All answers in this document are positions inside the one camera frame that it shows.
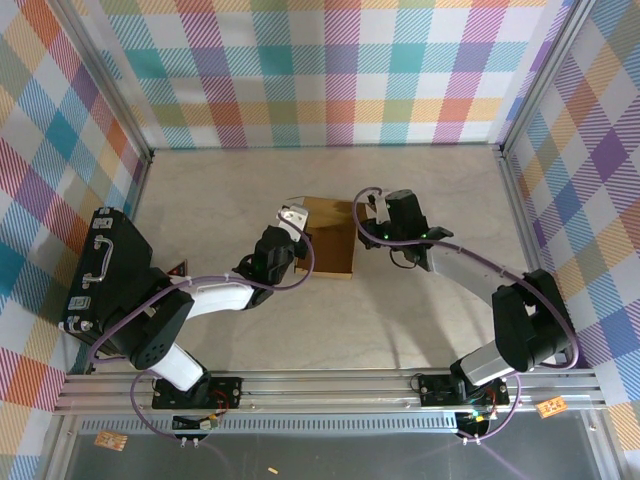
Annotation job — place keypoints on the brown cardboard paper box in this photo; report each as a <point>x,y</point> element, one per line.
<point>332,245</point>

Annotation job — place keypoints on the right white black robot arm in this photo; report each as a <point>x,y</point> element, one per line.
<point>465,272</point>

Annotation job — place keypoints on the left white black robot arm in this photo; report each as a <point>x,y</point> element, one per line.
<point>220,297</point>

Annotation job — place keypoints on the red black triangular card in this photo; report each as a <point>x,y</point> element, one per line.
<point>180,267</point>

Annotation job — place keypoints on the perforated metal strip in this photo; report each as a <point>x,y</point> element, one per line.
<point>325,425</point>

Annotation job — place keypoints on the orange paper tag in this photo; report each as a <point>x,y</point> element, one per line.
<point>111,441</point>
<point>551,407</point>

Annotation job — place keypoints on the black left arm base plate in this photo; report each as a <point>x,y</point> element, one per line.
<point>225,390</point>

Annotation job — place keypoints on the aluminium table frame rail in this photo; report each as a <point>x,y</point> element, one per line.
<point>325,395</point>

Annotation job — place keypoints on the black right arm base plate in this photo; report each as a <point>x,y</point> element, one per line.
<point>435,390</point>

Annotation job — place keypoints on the aluminium corner post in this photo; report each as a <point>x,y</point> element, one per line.
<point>545,75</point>
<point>107,82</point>

